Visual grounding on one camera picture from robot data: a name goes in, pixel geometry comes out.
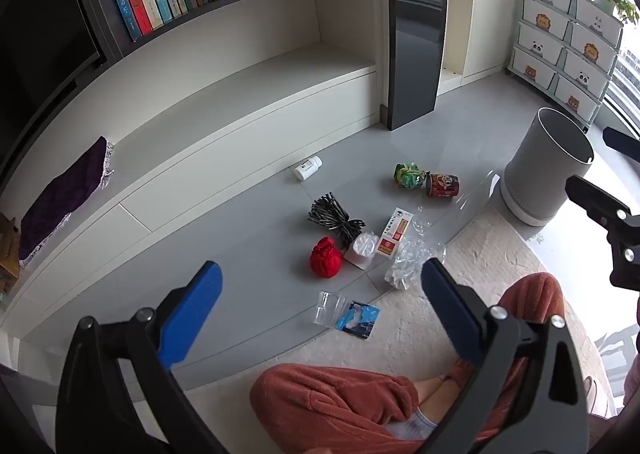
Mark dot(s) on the clear plastic wrap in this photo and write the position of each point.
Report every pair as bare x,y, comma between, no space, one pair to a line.
412,261

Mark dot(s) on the purple fringed cloth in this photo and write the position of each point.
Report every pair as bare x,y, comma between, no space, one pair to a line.
65,194

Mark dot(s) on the person's leg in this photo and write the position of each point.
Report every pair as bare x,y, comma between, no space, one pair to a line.
320,399
535,294

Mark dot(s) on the blue foil packet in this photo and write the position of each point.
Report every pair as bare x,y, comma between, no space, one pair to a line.
360,321

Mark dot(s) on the white low cabinet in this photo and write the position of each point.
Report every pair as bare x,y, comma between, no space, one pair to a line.
200,154

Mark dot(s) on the window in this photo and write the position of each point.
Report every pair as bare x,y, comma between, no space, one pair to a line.
631,69

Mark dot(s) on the animal print drawer cabinet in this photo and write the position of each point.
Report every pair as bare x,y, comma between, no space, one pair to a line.
550,24

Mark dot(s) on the red and white carton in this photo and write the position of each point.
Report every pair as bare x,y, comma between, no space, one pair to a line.
395,231

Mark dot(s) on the white plastic bottle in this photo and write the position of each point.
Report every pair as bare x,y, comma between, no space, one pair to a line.
307,168

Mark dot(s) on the grey round bin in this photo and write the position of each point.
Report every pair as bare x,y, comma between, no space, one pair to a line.
540,169

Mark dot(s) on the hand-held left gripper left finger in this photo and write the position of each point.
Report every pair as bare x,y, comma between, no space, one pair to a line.
192,314

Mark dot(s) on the white open shelf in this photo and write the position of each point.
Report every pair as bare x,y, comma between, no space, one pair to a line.
457,34

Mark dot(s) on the green packet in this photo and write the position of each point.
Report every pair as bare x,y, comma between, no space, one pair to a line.
410,177

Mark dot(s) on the red cloth pouch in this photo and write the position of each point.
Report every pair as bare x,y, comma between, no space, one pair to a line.
326,261

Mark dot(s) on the clear plastic cup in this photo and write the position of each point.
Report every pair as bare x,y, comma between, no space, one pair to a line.
330,309

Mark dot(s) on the person's left leg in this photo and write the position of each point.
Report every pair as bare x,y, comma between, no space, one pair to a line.
320,399

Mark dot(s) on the white cup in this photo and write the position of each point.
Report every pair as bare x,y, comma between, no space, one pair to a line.
361,251

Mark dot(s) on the dark glossy cabinet door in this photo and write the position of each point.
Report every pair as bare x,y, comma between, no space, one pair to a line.
415,59

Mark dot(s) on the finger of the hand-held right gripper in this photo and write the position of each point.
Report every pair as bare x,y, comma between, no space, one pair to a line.
622,142
590,196

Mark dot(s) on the black television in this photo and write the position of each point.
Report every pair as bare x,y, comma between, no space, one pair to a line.
40,34

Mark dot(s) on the person's right leg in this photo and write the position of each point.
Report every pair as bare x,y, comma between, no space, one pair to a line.
535,294

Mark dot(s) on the red cartoon drink can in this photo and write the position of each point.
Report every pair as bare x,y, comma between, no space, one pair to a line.
442,185

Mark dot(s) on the cream rug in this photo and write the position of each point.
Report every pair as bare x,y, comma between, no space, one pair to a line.
400,339

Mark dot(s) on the brown cardboard box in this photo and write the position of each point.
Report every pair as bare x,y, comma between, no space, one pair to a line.
7,254

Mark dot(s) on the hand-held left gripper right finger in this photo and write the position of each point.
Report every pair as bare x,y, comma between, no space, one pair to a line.
450,304

